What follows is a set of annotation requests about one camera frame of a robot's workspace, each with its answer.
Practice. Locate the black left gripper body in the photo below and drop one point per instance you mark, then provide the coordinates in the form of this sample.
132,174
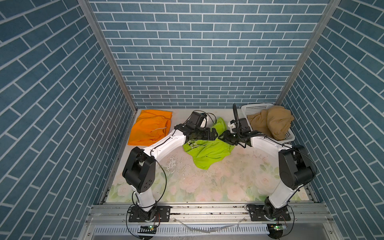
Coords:
196,131

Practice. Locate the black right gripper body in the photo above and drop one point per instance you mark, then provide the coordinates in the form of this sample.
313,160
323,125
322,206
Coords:
236,138

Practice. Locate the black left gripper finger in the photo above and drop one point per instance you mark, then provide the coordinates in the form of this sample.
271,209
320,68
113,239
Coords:
212,132
211,137

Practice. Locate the neon green shorts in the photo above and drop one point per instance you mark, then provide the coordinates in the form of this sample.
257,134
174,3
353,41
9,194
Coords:
207,153

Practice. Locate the orange shorts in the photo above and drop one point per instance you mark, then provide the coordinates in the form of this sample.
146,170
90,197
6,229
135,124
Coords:
151,126

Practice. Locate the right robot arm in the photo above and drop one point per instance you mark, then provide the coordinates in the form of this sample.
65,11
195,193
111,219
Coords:
296,168

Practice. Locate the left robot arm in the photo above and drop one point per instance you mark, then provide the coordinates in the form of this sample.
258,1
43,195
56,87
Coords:
140,168

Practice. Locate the tan brown shorts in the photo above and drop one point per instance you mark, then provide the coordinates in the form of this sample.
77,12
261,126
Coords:
274,122

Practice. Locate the white plastic laundry basket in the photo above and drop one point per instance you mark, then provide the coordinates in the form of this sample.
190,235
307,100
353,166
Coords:
252,109

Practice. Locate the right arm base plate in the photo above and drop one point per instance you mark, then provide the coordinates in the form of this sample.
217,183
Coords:
259,213

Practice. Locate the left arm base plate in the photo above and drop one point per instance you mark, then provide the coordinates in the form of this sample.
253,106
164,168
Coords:
155,214

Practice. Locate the aluminium front rail frame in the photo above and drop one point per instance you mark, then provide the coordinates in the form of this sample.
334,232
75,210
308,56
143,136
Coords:
309,221

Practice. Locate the aluminium corner post right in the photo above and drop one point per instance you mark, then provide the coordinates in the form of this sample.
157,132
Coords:
317,32

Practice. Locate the aluminium corner post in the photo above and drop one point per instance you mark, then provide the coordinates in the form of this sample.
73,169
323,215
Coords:
92,20
317,32

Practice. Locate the aluminium corner post left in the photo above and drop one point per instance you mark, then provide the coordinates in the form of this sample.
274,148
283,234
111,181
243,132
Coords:
92,20

